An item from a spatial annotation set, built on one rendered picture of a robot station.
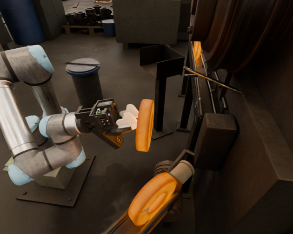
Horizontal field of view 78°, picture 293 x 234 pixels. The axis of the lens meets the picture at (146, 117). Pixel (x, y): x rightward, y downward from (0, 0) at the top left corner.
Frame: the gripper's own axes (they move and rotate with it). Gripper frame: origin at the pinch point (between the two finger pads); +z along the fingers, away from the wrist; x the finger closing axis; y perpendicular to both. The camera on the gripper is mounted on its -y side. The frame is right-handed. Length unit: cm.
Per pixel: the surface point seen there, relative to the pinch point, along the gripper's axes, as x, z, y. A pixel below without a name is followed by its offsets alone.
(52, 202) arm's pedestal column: 0, -82, -62
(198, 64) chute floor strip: 87, 17, -30
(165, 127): 80, -19, -84
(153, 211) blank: -18.8, 0.2, -17.1
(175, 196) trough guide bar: -13.6, 5.8, -18.7
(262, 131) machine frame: -2.5, 29.8, -5.6
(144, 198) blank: -19.5, 0.8, -7.0
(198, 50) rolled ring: 94, 18, -23
